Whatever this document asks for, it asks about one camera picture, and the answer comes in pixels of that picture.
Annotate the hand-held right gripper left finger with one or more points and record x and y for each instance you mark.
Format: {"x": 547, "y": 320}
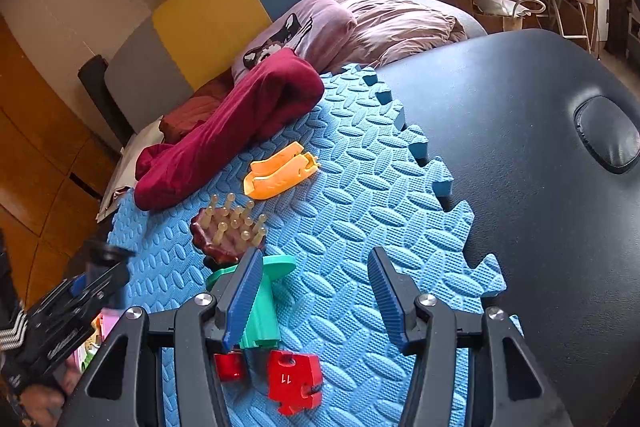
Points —
{"x": 245, "y": 297}

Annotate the pink quilt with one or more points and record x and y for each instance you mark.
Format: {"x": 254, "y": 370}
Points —
{"x": 400, "y": 22}

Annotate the beige tote bag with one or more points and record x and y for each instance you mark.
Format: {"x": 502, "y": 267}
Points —
{"x": 130, "y": 152}

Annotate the maroon cloth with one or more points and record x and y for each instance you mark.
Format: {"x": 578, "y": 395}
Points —
{"x": 240, "y": 122}

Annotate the blue foam mat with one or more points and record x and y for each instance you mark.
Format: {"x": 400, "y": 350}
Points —
{"x": 350, "y": 182}

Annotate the person's left hand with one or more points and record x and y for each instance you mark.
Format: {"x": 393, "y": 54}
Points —
{"x": 37, "y": 404}

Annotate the green plastic spool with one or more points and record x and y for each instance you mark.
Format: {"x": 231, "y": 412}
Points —
{"x": 265, "y": 312}

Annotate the purple cat pillow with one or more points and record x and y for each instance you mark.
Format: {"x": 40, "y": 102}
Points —
{"x": 310, "y": 22}

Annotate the brown hair brush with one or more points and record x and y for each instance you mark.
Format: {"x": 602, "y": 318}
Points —
{"x": 210, "y": 232}

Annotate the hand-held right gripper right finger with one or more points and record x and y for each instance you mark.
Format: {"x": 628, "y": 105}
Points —
{"x": 390, "y": 297}

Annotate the red puzzle piece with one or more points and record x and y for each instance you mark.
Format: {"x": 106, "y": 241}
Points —
{"x": 295, "y": 382}

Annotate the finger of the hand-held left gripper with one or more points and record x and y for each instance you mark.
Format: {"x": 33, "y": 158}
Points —
{"x": 107, "y": 284}

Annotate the black rolled mat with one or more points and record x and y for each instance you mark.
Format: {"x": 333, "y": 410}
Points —
{"x": 97, "y": 92}

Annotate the wooden wardrobe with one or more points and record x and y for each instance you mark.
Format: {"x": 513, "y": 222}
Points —
{"x": 30, "y": 132}

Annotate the orange plastic clip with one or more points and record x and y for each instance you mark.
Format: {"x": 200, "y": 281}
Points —
{"x": 270, "y": 182}

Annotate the grey yellow blue headboard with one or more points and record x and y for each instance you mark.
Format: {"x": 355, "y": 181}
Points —
{"x": 200, "y": 7}

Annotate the red cylinder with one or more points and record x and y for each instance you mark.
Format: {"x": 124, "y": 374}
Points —
{"x": 230, "y": 367}

